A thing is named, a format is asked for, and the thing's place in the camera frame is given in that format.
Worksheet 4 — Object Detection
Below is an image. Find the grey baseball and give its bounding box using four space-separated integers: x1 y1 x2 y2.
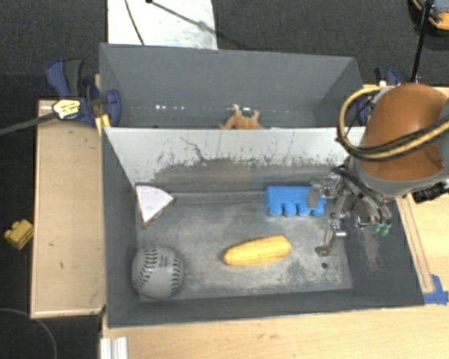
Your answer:
130 245 186 300

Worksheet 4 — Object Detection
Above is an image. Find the black cylinder on white bracket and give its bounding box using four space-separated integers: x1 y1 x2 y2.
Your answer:
412 179 449 204

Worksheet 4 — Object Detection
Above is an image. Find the blue toy block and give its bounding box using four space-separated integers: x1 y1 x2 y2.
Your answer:
264 185 328 218

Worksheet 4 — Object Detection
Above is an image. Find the grey metal bin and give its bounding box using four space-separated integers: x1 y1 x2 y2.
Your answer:
98 43 426 328

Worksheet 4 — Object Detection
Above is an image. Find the white wedge with brown rim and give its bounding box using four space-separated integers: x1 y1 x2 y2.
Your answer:
135 185 175 229

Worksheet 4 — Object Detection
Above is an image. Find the orange toy animal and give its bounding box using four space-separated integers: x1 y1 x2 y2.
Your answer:
218 103 266 131

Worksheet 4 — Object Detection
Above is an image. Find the yellow toy corn cob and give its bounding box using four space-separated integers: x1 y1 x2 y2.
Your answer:
222 235 293 268

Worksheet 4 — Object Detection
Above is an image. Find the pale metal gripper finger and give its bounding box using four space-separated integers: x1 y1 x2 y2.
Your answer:
314 220 349 257
307 176 340 209

